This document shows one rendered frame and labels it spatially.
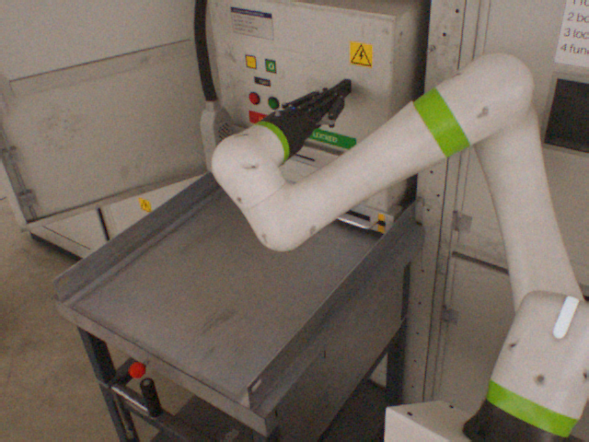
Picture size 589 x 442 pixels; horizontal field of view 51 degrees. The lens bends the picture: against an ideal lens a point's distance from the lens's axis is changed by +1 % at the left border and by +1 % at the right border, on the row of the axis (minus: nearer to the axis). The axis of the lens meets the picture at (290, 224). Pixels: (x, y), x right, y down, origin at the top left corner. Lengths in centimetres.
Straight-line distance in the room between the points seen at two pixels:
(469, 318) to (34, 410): 158
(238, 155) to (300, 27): 44
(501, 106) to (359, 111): 44
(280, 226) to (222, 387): 35
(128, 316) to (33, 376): 122
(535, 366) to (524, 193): 34
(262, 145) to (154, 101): 70
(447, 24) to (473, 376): 97
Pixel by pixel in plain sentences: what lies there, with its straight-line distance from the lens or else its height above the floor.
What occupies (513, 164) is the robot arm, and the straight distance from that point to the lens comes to 117.
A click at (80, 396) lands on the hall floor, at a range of 246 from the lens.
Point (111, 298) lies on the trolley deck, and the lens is 147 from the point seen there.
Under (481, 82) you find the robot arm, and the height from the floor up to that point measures 138.
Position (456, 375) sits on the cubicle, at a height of 38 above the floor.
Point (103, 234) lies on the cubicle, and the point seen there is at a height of 29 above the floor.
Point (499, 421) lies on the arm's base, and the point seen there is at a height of 103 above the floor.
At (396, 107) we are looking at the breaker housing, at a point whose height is 119.
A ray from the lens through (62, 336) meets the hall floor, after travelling 270.
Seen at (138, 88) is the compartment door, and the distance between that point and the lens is 172.
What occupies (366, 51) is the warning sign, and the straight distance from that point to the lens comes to 134.
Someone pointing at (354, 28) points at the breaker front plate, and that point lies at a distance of 134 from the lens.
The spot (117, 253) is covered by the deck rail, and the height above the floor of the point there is 87.
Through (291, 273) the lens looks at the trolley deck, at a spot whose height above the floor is 85.
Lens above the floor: 179
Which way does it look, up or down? 36 degrees down
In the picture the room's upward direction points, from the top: 4 degrees counter-clockwise
